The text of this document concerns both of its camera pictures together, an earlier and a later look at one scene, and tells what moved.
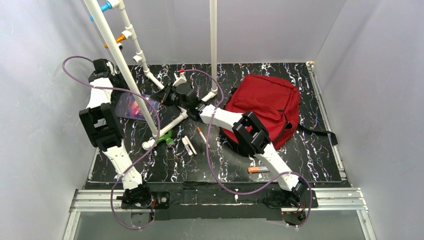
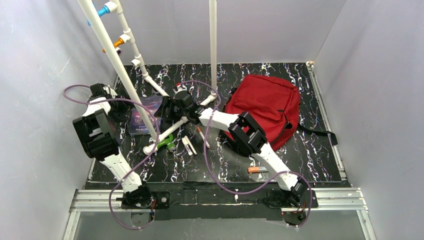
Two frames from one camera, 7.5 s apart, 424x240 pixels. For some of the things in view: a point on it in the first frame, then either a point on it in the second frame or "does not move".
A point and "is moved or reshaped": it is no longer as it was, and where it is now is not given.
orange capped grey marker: [257, 169] does not move
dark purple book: [127, 105] is moved or reshaped
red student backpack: [275, 103] does not move
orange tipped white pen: [201, 135] does not move
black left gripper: [120, 88] -> [117, 104]
